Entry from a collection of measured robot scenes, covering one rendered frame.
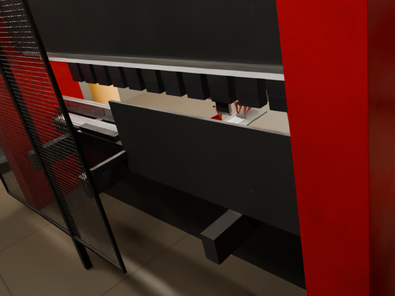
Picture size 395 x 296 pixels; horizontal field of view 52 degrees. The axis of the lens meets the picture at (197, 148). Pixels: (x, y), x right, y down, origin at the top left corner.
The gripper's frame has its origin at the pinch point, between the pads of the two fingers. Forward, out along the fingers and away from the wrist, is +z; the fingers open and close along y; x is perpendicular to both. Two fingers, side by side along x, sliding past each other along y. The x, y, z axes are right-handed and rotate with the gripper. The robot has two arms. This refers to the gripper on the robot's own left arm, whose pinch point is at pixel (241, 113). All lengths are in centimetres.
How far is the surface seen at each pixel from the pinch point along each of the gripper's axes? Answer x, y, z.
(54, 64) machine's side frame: -16, -214, -13
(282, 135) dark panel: -75, 77, 6
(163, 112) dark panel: -74, 13, 7
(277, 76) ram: -34, 42, -20
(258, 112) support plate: 8.2, 6.3, -2.8
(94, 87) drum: 108, -338, 0
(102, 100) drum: 121, -334, 16
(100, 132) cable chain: -50, -71, 29
